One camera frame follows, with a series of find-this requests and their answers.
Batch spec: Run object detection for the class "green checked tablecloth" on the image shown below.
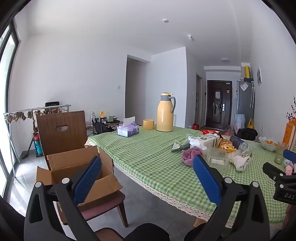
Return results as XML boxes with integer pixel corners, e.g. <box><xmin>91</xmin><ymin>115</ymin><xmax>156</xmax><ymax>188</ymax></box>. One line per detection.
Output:
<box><xmin>84</xmin><ymin>125</ymin><xmax>296</xmax><ymax>229</ymax></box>

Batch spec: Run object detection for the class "brown slatted chair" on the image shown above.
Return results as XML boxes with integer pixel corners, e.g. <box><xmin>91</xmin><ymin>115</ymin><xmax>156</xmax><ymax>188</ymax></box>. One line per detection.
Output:
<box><xmin>36</xmin><ymin>111</ymin><xmax>129</xmax><ymax>229</ymax></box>

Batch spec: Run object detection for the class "blue red canister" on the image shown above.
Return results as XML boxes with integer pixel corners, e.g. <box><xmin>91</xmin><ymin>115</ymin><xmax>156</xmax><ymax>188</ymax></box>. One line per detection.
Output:
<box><xmin>33</xmin><ymin>135</ymin><xmax>44</xmax><ymax>157</ymax></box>

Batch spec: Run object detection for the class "dried branch decoration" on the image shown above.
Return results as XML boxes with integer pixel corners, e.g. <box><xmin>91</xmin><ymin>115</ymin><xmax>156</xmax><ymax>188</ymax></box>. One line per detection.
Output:
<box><xmin>285</xmin><ymin>95</ymin><xmax>296</xmax><ymax>121</ymax></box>

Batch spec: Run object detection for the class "person's left leg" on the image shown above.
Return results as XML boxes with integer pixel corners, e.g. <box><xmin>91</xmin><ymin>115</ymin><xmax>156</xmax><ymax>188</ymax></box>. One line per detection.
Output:
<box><xmin>124</xmin><ymin>223</ymin><xmax>170</xmax><ymax>241</ymax></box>

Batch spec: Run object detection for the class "white milk carton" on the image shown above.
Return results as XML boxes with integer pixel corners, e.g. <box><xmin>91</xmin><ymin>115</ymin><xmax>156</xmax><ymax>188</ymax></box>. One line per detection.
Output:
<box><xmin>192</xmin><ymin>133</ymin><xmax>220</xmax><ymax>149</ymax></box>

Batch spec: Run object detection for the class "black bag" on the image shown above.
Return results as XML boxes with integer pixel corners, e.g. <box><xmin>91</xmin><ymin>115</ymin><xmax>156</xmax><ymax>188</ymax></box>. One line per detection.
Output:
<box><xmin>236</xmin><ymin>128</ymin><xmax>258</xmax><ymax>141</ymax></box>

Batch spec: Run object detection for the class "dark entrance door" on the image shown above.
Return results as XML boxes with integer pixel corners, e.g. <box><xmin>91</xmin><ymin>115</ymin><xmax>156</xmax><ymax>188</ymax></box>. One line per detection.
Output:
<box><xmin>206</xmin><ymin>80</ymin><xmax>232</xmax><ymax>130</ymax></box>

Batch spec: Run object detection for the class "pink cloth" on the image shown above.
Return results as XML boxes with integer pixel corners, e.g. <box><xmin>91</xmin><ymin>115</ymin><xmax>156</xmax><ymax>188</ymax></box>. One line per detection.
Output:
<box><xmin>181</xmin><ymin>147</ymin><xmax>207</xmax><ymax>167</ymax></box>

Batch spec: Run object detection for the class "brown side door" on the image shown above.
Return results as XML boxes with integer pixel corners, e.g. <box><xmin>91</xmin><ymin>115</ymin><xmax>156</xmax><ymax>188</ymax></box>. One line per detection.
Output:
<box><xmin>196</xmin><ymin>74</ymin><xmax>203</xmax><ymax>126</ymax></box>

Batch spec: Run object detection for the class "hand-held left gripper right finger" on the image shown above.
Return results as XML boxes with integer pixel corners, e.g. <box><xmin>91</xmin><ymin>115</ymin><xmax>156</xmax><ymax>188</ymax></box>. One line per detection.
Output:
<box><xmin>192</xmin><ymin>155</ymin><xmax>270</xmax><ymax>241</ymax></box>

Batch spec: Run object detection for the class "bowl of oranges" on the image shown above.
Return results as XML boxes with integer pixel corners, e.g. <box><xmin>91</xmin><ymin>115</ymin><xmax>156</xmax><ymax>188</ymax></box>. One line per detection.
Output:
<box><xmin>260</xmin><ymin>138</ymin><xmax>279</xmax><ymax>152</ymax></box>

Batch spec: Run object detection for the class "light blue cloth bag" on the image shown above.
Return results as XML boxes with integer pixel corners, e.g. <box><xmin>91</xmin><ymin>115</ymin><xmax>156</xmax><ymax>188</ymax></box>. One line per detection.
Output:
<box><xmin>234</xmin><ymin>114</ymin><xmax>245</xmax><ymax>135</ymax></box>

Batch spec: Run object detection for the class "white crumpled plastic bag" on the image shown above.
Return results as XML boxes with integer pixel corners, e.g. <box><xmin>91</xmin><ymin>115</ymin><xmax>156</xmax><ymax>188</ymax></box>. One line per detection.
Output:
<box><xmin>187</xmin><ymin>136</ymin><xmax>201</xmax><ymax>148</ymax></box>

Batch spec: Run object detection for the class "white hanging cane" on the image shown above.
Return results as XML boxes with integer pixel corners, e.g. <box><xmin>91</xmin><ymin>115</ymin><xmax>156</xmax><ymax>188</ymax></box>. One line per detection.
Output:
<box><xmin>250</xmin><ymin>81</ymin><xmax>256</xmax><ymax>108</ymax></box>

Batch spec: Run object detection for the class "person's leg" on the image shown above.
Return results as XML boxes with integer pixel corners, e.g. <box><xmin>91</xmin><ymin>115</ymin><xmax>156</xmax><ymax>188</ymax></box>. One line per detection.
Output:
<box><xmin>124</xmin><ymin>223</ymin><xmax>170</xmax><ymax>241</ymax></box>
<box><xmin>184</xmin><ymin>222</ymin><xmax>208</xmax><ymax>241</ymax></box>

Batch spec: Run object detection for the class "brown chair seat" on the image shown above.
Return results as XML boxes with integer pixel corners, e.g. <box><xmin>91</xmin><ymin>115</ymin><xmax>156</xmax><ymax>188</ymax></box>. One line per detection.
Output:
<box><xmin>95</xmin><ymin>228</ymin><xmax>125</xmax><ymax>241</ymax></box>

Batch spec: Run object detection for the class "yellow snack bag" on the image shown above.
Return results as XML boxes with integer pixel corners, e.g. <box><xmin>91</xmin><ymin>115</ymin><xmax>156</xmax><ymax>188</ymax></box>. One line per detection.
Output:
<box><xmin>218</xmin><ymin>136</ymin><xmax>238</xmax><ymax>154</ymax></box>

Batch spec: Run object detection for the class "purple tissue box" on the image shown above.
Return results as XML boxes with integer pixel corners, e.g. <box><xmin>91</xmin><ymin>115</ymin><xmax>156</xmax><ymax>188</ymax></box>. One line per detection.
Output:
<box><xmin>117</xmin><ymin>116</ymin><xmax>140</xmax><ymax>138</ymax></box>

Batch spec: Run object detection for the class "row of dried vegetables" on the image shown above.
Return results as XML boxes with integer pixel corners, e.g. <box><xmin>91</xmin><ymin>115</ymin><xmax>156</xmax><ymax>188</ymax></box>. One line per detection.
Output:
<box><xmin>6</xmin><ymin>108</ymin><xmax>63</xmax><ymax>137</ymax></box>

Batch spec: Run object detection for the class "brown cardboard box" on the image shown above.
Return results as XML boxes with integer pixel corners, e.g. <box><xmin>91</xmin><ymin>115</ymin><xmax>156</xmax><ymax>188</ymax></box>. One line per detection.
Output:
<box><xmin>36</xmin><ymin>146</ymin><xmax>123</xmax><ymax>207</ymax></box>

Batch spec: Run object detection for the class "person's right leg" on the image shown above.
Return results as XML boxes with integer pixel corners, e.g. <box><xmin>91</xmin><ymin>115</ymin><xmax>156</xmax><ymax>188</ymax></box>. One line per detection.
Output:
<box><xmin>184</xmin><ymin>222</ymin><xmax>208</xmax><ymax>241</ymax></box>

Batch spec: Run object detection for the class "green drinking glass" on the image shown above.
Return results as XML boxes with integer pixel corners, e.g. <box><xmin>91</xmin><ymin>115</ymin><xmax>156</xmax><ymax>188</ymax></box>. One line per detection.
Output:
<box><xmin>275</xmin><ymin>142</ymin><xmax>289</xmax><ymax>165</ymax></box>

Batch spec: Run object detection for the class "metal drying rack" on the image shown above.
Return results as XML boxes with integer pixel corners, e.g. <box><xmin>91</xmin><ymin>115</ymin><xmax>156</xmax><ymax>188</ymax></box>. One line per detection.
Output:
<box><xmin>3</xmin><ymin>105</ymin><xmax>72</xmax><ymax>178</ymax></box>

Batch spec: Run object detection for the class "clear glass bottle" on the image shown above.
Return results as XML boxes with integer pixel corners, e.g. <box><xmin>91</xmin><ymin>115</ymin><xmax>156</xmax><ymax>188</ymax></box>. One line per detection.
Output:
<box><xmin>238</xmin><ymin>142</ymin><xmax>252</xmax><ymax>156</ymax></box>

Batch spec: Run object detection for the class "grey refrigerator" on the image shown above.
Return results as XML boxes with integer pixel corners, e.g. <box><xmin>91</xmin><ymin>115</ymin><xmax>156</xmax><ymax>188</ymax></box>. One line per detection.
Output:
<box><xmin>236</xmin><ymin>80</ymin><xmax>255</xmax><ymax>130</ymax></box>

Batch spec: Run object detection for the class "clear plastic container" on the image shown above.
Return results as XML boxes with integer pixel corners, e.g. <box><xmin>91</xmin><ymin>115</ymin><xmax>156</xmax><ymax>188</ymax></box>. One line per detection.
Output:
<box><xmin>206</xmin><ymin>147</ymin><xmax>230</xmax><ymax>174</ymax></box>

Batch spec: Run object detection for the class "white crumpled tissue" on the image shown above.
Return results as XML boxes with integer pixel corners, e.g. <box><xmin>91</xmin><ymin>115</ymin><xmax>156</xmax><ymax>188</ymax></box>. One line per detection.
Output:
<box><xmin>229</xmin><ymin>155</ymin><xmax>251</xmax><ymax>172</ymax></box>

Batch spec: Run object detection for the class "dark blue carton box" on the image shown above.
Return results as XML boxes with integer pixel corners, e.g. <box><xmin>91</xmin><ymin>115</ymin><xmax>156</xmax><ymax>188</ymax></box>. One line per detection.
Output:
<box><xmin>230</xmin><ymin>136</ymin><xmax>244</xmax><ymax>150</ymax></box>

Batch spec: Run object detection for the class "orange paper box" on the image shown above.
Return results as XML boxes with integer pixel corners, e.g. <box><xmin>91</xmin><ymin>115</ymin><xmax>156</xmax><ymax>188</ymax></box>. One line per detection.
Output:
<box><xmin>282</xmin><ymin>120</ymin><xmax>296</xmax><ymax>151</ymax></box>

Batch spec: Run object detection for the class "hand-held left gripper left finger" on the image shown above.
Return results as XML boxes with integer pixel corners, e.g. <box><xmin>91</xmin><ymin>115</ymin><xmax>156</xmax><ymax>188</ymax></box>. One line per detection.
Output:
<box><xmin>24</xmin><ymin>156</ymin><xmax>103</xmax><ymax>241</ymax></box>

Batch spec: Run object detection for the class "black broom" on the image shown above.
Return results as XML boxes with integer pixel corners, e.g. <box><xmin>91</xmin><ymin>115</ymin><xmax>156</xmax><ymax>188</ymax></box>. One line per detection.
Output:
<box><xmin>22</xmin><ymin>137</ymin><xmax>35</xmax><ymax>159</ymax></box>

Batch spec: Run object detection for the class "green white wrapper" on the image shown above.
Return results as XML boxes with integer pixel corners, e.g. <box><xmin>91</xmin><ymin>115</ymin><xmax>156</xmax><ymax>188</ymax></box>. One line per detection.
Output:
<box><xmin>171</xmin><ymin>139</ymin><xmax>192</xmax><ymax>152</ymax></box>

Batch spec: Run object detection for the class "pink plush toy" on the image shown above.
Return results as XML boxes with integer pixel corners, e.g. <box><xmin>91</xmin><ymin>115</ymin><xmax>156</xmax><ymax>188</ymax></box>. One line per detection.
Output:
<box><xmin>284</xmin><ymin>160</ymin><xmax>295</xmax><ymax>176</ymax></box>

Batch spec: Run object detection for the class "yellow thermos jug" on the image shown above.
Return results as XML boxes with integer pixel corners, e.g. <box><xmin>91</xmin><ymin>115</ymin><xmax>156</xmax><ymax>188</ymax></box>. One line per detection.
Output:
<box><xmin>157</xmin><ymin>93</ymin><xmax>176</xmax><ymax>132</ymax></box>

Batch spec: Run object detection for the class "black window frame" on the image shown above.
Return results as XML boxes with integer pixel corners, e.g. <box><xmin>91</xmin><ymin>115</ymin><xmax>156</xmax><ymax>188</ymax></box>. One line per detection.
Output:
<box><xmin>0</xmin><ymin>21</ymin><xmax>20</xmax><ymax>179</ymax></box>

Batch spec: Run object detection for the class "small folding table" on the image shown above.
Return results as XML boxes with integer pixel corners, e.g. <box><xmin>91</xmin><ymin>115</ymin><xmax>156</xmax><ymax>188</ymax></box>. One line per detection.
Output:
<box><xmin>85</xmin><ymin>120</ymin><xmax>124</xmax><ymax>135</ymax></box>

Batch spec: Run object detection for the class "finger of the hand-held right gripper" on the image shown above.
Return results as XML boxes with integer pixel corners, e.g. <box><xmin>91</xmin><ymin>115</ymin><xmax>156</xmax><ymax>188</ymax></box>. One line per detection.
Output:
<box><xmin>283</xmin><ymin>149</ymin><xmax>296</xmax><ymax>162</ymax></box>
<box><xmin>263</xmin><ymin>162</ymin><xmax>288</xmax><ymax>181</ymax></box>

